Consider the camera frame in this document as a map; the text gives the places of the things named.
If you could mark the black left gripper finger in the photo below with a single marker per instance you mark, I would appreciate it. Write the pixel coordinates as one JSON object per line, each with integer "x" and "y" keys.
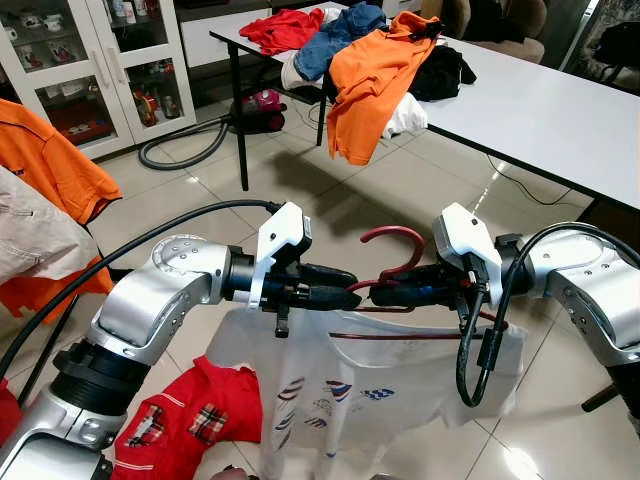
{"x": 330, "y": 275}
{"x": 335, "y": 297}

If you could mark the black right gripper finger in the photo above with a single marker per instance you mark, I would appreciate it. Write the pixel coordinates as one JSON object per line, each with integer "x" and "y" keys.
{"x": 430, "y": 273}
{"x": 410, "y": 296}

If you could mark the red plastic hanger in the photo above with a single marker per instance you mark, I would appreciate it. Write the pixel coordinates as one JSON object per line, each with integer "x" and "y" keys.
{"x": 390, "y": 230}

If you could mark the white printed t-shirt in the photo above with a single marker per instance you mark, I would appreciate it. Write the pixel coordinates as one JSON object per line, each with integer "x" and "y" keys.
{"x": 400, "y": 430}

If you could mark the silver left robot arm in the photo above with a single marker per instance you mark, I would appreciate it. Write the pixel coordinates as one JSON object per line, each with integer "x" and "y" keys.
{"x": 150, "y": 300}

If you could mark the red shirt plaid pockets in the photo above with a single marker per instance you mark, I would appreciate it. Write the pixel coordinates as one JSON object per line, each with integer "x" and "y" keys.
{"x": 190, "y": 400}

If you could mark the white cloth garment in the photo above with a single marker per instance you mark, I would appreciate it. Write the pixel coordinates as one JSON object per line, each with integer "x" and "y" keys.
{"x": 408, "y": 118}

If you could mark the pink black vacuum cleaner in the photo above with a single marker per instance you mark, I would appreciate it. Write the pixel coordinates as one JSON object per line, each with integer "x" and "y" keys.
{"x": 262, "y": 105}

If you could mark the orange polo shirt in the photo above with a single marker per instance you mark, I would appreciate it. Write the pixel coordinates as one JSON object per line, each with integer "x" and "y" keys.
{"x": 375, "y": 90}
{"x": 50, "y": 160}

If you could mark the white table black legs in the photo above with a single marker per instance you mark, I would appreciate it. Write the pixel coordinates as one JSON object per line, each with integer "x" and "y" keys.
{"x": 540, "y": 110}

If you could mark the black cloth garment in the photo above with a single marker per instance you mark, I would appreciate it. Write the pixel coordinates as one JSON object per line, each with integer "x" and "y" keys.
{"x": 445, "y": 75}

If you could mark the cream cloth garment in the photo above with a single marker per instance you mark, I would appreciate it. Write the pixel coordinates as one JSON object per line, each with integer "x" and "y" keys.
{"x": 298, "y": 72}

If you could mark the blue denim garment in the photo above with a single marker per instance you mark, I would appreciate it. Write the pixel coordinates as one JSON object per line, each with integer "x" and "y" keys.
{"x": 340, "y": 40}

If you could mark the brown upholstered chair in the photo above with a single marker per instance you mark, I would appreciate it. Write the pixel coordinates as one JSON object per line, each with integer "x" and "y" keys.
{"x": 520, "y": 48}

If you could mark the red cloth garment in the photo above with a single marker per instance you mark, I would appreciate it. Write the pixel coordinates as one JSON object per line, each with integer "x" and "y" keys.
{"x": 280, "y": 30}

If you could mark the white grey patterned shirt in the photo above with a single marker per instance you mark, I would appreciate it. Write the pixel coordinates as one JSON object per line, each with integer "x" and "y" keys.
{"x": 40, "y": 230}

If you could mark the white glass door cabinet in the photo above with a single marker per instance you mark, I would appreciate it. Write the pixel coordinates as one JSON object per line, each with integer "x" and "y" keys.
{"x": 90, "y": 100}

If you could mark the black backpack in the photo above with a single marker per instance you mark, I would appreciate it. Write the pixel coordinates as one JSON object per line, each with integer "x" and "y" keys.
{"x": 615, "y": 45}

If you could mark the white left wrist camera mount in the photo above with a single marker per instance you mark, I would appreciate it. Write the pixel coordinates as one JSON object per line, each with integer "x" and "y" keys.
{"x": 280, "y": 235}

